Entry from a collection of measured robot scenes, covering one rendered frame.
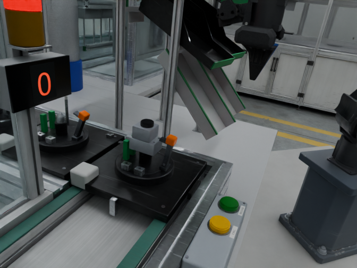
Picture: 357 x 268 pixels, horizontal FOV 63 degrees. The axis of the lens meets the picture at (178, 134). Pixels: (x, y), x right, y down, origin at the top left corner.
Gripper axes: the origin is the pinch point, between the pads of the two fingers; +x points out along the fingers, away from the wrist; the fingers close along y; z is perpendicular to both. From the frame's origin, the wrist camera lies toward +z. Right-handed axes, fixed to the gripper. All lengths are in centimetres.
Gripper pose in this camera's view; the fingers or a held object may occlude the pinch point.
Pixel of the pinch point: (256, 61)
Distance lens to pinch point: 58.8
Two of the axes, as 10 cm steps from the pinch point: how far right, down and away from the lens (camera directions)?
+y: -4.0, 3.6, -8.4
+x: -1.0, 9.0, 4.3
